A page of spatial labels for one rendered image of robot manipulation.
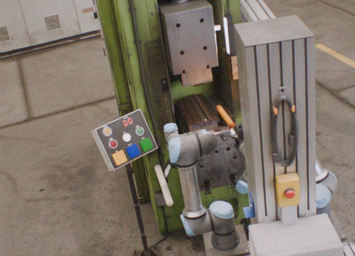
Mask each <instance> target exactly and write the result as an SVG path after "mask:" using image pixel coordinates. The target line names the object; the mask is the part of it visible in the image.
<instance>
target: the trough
mask: <svg viewBox="0 0 355 256"><path fill-rule="evenodd" d="M190 97H191V99H192V100H193V102H194V105H195V106H196V108H197V109H198V111H199V112H200V115H201V116H202V118H203V120H204V119H207V120H204V122H205V121H208V120H209V119H208V117H207V116H206V114H205V112H204V110H203V109H202V107H201V105H200V103H199V102H198V100H197V99H196V97H195V96H194V95H193V96H190Z"/></svg>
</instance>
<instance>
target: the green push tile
mask: <svg viewBox="0 0 355 256"><path fill-rule="evenodd" d="M139 143H140V145H141V148H142V150H143V152H146V151H148V150H150V149H151V148H153V145H152V143H151V141H150V139H149V137H147V138H145V139H143V140H141V141H139Z"/></svg>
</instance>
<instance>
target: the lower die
mask: <svg viewBox="0 0 355 256"><path fill-rule="evenodd" d="M193 95H194V96H195V97H196V99H197V100H198V102H199V103H200V105H201V107H202V109H203V110H204V112H205V114H206V116H207V117H208V119H209V120H208V121H205V122H204V120H203V118H202V116H201V115H200V112H199V111H198V109H197V108H196V106H195V105H194V102H193V100H192V99H191V97H190V96H193ZM202 99H203V96H202V94H197V95H195V94H192V95H188V97H183V98H181V99H179V100H180V101H181V103H182V106H183V107H184V109H185V111H186V112H187V115H188V117H189V118H190V120H189V118H185V126H187V128H188V130H189V132H193V131H198V130H212V129H214V128H218V125H217V118H216V116H215V115H214V116H213V114H214V112H213V111H212V109H210V106H209V105H208V103H207V105H205V104H206V101H205V102H204V100H205V99H203V100H202ZM176 101H178V100H176ZM208 106H209V108H208ZM209 109H210V110H209ZM211 111H212V113H211Z"/></svg>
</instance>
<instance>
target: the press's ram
mask: <svg viewBox="0 0 355 256"><path fill-rule="evenodd" d="M157 4H158V10H159V14H160V21H161V28H162V36H163V42H164V49H165V53H166V59H167V64H168V66H169V68H170V70H171V72H172V74H173V75H180V74H183V70H184V71H185V73H188V72H191V71H196V70H201V69H205V68H207V66H209V68H211V67H216V66H219V63H218V57H217V47H216V36H215V31H217V30H220V25H219V24H214V20H213V9H212V5H211V4H210V3H209V2H207V1H206V0H189V1H187V2H183V3H169V1H168V0H157Z"/></svg>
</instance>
